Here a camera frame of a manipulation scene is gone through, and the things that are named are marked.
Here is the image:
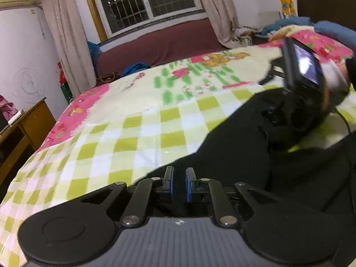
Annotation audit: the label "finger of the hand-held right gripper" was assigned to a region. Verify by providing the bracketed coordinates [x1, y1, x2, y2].
[259, 58, 285, 86]

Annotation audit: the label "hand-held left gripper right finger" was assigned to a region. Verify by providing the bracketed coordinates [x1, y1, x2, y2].
[185, 167, 279, 227]

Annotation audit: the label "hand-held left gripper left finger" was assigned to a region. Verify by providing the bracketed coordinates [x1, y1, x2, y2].
[80, 166, 174, 226]

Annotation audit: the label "black pants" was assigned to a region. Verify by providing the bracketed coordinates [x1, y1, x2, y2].
[136, 86, 356, 220]

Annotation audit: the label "person's right hand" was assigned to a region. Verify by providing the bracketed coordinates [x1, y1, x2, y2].
[320, 60, 350, 93]

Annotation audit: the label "pile of light cloth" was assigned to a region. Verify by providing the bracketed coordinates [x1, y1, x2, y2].
[235, 26, 263, 46]

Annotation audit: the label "blue quilt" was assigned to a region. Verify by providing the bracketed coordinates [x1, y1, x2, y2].
[261, 16, 356, 51]

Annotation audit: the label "yellow bag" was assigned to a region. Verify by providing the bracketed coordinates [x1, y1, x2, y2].
[279, 0, 297, 19]

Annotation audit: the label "printed checkered blanket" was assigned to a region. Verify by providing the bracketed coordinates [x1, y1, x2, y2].
[0, 24, 356, 267]

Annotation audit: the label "beige curtain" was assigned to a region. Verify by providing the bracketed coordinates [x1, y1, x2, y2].
[192, 0, 240, 48]
[37, 0, 97, 95]

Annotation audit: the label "blue cloth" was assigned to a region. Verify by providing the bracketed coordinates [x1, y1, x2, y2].
[121, 62, 152, 76]

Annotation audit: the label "red and green bag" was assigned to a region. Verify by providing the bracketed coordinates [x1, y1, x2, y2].
[57, 61, 73, 104]

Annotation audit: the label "blue bag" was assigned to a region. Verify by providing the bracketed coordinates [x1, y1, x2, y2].
[87, 41, 101, 65]

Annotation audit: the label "barred window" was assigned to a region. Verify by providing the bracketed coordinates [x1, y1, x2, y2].
[88, 0, 204, 35]

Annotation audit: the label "wooden desk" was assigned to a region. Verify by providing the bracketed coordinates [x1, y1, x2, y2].
[0, 97, 57, 185]

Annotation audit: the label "pink cloth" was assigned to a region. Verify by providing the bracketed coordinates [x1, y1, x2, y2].
[0, 94, 15, 121]

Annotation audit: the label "black cable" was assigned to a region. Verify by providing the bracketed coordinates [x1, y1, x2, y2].
[332, 108, 353, 133]

